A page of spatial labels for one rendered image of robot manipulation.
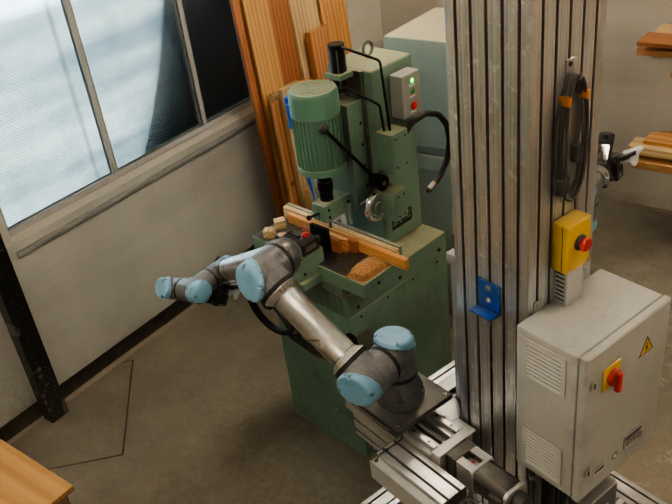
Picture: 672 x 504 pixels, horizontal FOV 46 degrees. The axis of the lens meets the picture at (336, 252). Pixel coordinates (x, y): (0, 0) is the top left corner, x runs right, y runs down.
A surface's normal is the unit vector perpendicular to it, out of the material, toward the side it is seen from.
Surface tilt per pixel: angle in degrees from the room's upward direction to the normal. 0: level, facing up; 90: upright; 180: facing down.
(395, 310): 90
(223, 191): 90
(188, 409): 0
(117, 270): 90
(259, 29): 87
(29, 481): 0
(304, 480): 0
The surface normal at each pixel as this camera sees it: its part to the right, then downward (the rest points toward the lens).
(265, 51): 0.78, 0.19
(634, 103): -0.59, 0.48
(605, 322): -0.11, -0.84
